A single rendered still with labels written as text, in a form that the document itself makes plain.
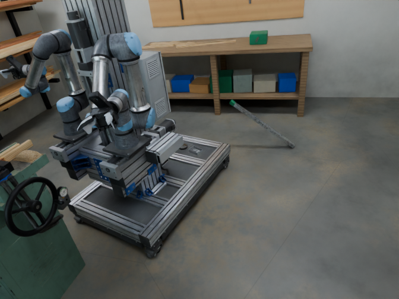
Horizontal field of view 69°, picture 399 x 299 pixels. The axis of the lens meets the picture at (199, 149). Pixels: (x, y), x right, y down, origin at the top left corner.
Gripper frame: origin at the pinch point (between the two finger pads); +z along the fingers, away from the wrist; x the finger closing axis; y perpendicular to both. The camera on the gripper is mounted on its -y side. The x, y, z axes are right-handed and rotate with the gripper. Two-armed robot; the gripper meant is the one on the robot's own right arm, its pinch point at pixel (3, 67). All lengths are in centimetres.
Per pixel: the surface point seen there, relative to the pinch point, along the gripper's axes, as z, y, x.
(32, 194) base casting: -68, 39, -78
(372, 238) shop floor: -260, 123, -18
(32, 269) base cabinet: -67, 74, -103
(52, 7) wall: 149, 14, 241
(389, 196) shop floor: -280, 129, 29
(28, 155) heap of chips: -64, 22, -64
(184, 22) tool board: -57, 47, 237
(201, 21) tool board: -81, 48, 237
